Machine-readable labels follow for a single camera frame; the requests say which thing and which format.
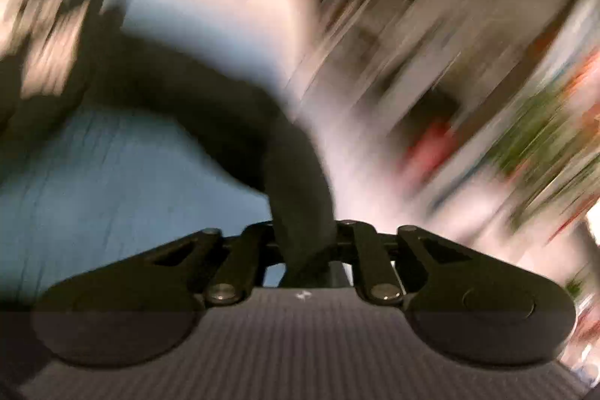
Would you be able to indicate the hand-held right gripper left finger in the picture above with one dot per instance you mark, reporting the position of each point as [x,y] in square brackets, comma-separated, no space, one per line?
[255,250]

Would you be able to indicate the blue textured mattress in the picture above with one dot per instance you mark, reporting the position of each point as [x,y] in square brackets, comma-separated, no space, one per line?
[117,184]

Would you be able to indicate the red plastic bucket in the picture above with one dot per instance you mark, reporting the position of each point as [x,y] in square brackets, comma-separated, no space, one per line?
[429,147]

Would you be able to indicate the black jacket with striped lining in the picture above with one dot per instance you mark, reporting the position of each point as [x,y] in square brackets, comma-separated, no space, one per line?
[211,109]

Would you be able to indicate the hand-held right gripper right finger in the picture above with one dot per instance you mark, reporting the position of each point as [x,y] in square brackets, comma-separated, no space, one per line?
[365,250]

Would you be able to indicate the leafy green plant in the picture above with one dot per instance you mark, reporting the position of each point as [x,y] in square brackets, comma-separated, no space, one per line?
[529,137]

